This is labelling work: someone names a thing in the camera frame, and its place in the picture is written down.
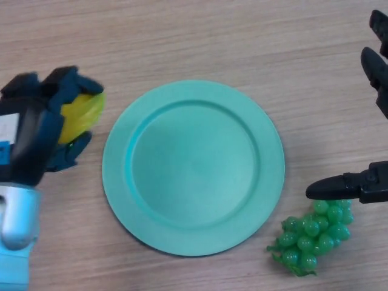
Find green round plate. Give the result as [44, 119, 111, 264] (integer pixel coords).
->
[102, 80, 286, 258]

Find yellow starfruit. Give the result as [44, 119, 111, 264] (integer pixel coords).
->
[59, 92, 107, 145]

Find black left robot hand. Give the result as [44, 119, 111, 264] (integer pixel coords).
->
[0, 65, 105, 186]

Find green grape bunch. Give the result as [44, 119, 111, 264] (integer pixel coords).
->
[266, 199, 355, 277]

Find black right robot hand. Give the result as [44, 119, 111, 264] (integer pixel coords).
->
[305, 9, 388, 204]

